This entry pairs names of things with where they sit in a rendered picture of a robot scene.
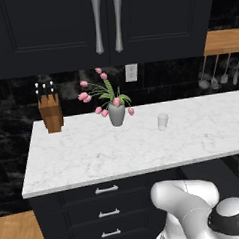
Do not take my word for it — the grey vase with pink tulips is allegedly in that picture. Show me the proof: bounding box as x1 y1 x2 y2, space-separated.
75 65 137 130

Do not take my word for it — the white wall socket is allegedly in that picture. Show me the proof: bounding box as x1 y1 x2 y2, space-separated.
123 62 139 84

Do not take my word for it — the black drawer front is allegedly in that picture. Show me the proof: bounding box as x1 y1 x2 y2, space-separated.
61 194 162 229
56 173 156 207
68 216 168 239

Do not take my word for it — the black open drawer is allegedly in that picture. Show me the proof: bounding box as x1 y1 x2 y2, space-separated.
179 153 239 202

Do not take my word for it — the hanging grey turner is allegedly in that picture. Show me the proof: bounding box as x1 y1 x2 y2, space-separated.
230 51 239 87

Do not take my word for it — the clear drinking glass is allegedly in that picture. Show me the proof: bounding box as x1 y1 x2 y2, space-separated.
156 111 170 132

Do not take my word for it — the silver cupboard handle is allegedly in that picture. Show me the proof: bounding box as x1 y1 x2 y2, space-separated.
111 0 126 54
90 0 106 56

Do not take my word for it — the black cupboard door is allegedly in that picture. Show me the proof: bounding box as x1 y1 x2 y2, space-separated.
0 0 112 80
105 0 220 67

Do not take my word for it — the hanging grey spatula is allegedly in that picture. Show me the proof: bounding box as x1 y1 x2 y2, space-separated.
218 53 235 85

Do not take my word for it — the hanging grey ladle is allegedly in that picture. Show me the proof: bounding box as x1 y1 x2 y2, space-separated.
196 55 212 92

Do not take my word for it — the hanging grey spoon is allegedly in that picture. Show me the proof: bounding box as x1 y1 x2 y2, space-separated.
208 53 225 91

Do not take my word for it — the silver drawer handle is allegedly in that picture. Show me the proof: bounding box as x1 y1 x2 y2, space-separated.
97 208 121 219
94 184 120 196
100 228 123 239

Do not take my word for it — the wooden wall shelf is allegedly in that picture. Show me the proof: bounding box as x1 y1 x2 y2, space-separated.
201 28 239 58

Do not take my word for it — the wooden knife block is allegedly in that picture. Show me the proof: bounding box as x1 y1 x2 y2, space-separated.
34 80 66 135

